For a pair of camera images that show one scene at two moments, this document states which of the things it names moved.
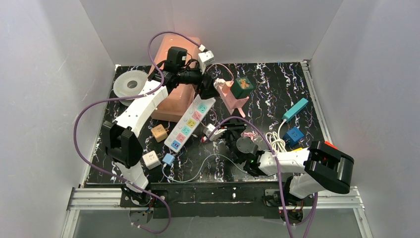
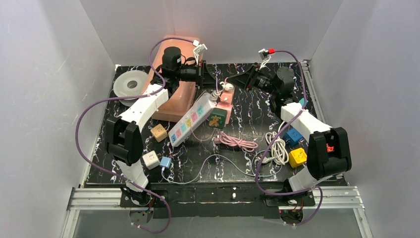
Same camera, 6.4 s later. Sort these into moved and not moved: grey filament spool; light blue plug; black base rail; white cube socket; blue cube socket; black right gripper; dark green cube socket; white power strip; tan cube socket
Moved: white power strip; dark green cube socket; light blue plug; black right gripper
Not moved: black base rail; grey filament spool; white cube socket; tan cube socket; blue cube socket
